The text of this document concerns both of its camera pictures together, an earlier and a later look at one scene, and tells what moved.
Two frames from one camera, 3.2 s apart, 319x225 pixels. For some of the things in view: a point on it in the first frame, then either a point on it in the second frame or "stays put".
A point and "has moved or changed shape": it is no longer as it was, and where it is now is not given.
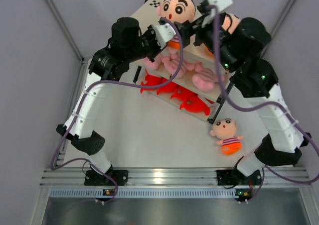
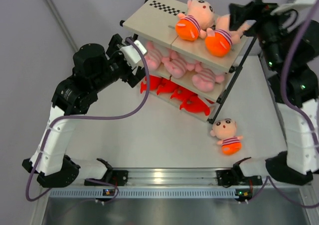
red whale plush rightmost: x=195 y=103 stays put
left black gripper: x=157 y=49 -> x=113 y=51
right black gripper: x=186 y=31 -> x=256 y=11
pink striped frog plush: x=153 y=65 stays put
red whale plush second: x=169 y=87 stays put
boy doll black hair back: x=177 y=7 has moved or changed shape
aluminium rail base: x=176 y=177 stays put
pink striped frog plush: x=206 y=78 stays put
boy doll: x=225 y=129 stays put
